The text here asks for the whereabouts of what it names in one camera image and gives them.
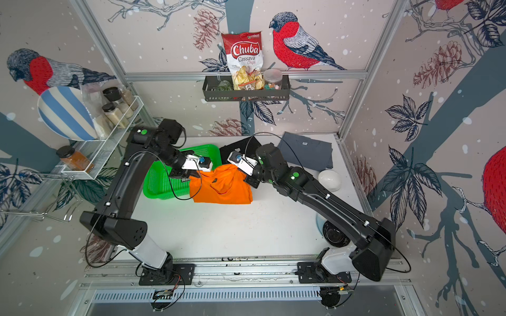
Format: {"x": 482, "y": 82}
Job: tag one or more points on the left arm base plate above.
{"x": 172, "y": 274}

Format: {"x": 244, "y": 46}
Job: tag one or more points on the metal wire hook rack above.
{"x": 39, "y": 196}

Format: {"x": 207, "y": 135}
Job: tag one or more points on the clear lidded candy jar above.
{"x": 273, "y": 79}

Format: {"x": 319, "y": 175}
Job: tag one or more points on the white bowl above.
{"x": 330, "y": 180}

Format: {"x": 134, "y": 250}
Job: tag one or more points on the black bowl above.
{"x": 334, "y": 236}

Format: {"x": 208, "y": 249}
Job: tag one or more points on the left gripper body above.
{"x": 178, "y": 172}

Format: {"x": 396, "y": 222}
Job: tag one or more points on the blue striped white plate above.
{"x": 62, "y": 110}

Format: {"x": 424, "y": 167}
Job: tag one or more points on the green object in shelf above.
{"x": 225, "y": 85}

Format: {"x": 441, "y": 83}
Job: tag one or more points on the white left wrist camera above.
{"x": 204, "y": 163}

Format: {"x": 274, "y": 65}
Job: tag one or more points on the grey t-shirt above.
{"x": 307, "y": 152}

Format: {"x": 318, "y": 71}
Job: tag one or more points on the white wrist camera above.
{"x": 244, "y": 163}
{"x": 204, "y": 163}

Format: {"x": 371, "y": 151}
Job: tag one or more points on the Chuba cassava chips bag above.
{"x": 245, "y": 59}

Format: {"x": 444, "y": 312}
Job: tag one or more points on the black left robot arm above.
{"x": 111, "y": 220}

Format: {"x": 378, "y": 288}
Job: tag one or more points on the orange spice jar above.
{"x": 73, "y": 159}

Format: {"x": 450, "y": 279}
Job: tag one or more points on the orange t-shirt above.
{"x": 225, "y": 185}

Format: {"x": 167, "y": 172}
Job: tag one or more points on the green plastic basket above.
{"x": 157, "y": 185}

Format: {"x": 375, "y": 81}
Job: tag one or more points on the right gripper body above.
{"x": 256, "y": 176}

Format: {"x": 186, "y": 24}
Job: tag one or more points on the white wire wall rack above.
{"x": 99, "y": 151}

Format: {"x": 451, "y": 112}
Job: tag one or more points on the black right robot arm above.
{"x": 374, "y": 240}

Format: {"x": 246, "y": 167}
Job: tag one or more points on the clear plastic bag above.
{"x": 93, "y": 99}

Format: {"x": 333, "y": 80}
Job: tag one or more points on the short black-lid spice jar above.
{"x": 115, "y": 116}

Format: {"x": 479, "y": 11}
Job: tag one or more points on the black wall shelf basket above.
{"x": 211, "y": 92}

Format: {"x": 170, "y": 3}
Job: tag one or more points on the tall black-lid spice jar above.
{"x": 113, "y": 95}

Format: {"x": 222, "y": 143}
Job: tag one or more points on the black t-shirt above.
{"x": 247, "y": 146}

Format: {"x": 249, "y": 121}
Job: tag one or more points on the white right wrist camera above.
{"x": 244, "y": 163}

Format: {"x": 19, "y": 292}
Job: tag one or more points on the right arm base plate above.
{"x": 315, "y": 273}

